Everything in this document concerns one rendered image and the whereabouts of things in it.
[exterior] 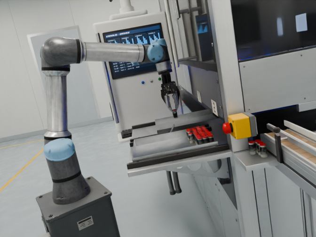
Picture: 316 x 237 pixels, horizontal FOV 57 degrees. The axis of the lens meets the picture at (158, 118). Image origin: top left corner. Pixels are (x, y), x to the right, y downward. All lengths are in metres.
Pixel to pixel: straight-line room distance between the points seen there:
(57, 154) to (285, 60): 0.90
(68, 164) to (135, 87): 0.99
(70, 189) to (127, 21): 1.22
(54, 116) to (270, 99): 0.87
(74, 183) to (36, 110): 5.91
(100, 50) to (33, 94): 5.89
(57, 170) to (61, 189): 0.08
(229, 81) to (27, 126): 6.44
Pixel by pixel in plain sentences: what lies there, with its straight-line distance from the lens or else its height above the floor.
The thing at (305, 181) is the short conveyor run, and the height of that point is 0.88.
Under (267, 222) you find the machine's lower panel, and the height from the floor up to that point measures 0.57.
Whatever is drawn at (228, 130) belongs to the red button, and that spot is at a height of 0.99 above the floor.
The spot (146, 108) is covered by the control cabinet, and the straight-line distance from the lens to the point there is 2.07.
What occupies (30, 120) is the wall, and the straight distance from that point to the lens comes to 7.19.
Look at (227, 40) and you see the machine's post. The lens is 1.06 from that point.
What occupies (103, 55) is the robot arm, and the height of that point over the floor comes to 1.32.
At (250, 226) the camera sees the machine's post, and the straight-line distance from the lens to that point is 1.29.
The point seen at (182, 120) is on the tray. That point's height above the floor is 0.88.
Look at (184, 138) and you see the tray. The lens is 1.39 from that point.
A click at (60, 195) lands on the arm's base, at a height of 0.82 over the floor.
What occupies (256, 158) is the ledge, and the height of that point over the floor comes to 0.88.
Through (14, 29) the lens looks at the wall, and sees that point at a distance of 7.12.
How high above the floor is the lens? 1.29
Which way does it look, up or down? 12 degrees down
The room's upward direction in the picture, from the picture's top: 11 degrees counter-clockwise
